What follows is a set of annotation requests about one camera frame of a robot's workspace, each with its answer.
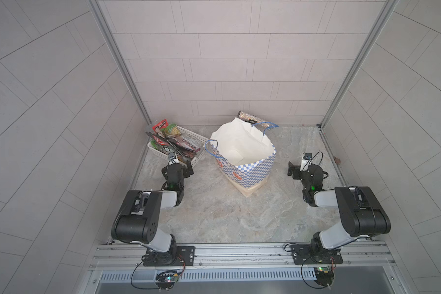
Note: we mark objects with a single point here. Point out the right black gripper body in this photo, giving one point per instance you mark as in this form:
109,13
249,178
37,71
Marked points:
297,176

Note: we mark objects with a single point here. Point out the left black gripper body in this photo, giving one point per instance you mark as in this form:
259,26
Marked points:
182,171

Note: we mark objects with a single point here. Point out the dark packets pile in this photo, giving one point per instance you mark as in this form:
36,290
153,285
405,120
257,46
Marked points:
182,151

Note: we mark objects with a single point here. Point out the white perforated plastic basket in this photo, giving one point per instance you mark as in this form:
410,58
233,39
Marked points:
186,136

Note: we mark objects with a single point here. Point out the green condiment packet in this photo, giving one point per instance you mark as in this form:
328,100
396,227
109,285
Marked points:
171,131

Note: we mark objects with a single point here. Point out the red condiment packet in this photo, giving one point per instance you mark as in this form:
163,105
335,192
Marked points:
158,125

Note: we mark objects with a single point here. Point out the blue checkered paper bag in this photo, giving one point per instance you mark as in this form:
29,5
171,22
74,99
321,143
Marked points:
244,153

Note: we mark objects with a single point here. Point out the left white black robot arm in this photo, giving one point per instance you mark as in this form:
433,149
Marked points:
137,221

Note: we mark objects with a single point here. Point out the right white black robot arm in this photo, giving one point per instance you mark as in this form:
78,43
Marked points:
361,214

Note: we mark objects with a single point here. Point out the right circuit board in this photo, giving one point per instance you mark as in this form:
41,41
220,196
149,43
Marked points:
324,277

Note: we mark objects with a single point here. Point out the circuit board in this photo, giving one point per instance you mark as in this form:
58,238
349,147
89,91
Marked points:
324,277
168,277

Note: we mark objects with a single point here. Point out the left circuit board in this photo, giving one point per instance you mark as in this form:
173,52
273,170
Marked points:
168,277

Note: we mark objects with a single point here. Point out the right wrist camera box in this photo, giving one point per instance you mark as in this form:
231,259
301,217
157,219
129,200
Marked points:
305,161

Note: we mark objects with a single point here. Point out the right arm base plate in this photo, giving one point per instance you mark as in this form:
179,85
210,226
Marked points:
305,254

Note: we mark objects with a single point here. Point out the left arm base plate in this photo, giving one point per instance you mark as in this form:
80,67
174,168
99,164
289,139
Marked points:
182,255

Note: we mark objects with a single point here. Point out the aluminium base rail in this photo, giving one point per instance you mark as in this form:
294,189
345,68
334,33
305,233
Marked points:
120,256

